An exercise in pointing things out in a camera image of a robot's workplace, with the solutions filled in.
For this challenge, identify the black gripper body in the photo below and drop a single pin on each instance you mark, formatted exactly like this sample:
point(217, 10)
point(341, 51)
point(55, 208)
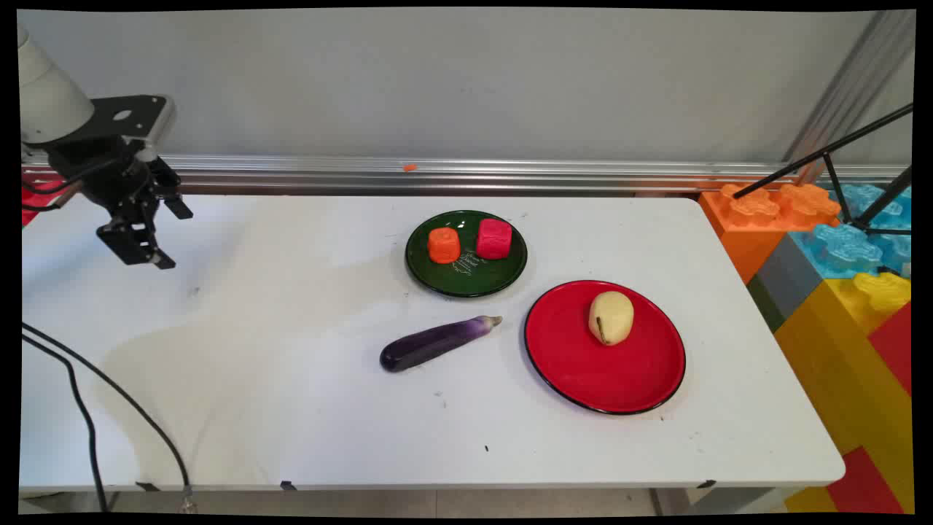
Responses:
point(109, 175)

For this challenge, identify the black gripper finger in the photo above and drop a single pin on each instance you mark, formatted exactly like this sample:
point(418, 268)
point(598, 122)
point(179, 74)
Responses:
point(135, 244)
point(175, 197)

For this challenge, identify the orange toy fruit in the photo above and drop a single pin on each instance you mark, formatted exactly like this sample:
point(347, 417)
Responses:
point(444, 246)

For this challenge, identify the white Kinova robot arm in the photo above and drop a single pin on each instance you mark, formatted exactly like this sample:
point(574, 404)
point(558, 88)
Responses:
point(47, 102)

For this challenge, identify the red object behind gripper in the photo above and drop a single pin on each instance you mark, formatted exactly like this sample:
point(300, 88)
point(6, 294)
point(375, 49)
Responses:
point(33, 200)

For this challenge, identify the purple toy eggplant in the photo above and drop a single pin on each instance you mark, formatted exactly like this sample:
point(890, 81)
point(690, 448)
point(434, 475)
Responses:
point(430, 346)

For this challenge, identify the dark green round plate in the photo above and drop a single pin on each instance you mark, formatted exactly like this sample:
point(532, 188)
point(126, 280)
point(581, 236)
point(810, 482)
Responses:
point(474, 281)

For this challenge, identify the pale yellow toy pear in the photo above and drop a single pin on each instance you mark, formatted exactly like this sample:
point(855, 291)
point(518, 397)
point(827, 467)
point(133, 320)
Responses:
point(611, 318)

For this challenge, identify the red round plate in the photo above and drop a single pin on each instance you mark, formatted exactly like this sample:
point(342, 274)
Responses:
point(605, 379)

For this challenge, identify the large orange toy block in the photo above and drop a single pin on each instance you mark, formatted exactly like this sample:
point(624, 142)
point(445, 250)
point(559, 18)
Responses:
point(743, 233)

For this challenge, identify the large grey toy block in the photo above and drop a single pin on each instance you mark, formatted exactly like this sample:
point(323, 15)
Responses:
point(794, 281)

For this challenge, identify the black tripod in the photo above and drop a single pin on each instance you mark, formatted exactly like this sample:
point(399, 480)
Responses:
point(824, 154)

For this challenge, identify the large blue toy block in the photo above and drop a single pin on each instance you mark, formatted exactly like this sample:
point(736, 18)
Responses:
point(845, 248)

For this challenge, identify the large yellow toy block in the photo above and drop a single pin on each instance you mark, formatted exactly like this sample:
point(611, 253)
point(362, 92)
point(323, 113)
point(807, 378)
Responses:
point(838, 364)

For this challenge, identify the large red toy block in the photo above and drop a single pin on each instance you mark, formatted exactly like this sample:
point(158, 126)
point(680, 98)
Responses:
point(864, 485)
point(895, 350)

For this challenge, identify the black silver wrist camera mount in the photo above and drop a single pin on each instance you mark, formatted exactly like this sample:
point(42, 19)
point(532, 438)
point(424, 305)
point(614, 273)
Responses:
point(138, 117)

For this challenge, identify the horizontal aluminium rail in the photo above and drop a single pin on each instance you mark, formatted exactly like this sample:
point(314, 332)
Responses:
point(510, 175)

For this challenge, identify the slanted aluminium post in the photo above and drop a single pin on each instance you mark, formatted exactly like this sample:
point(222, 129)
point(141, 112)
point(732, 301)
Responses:
point(853, 87)

